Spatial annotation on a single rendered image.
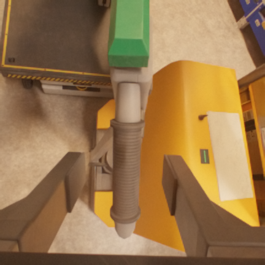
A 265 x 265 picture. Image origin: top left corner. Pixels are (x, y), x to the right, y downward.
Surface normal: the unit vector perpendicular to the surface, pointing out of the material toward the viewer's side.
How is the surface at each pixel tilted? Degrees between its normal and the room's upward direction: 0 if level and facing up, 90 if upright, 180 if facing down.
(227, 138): 0
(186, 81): 14
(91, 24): 0
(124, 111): 42
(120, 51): 47
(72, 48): 0
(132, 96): 25
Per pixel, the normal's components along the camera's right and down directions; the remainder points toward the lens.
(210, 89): 0.29, -0.24
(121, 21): 0.01, -0.25
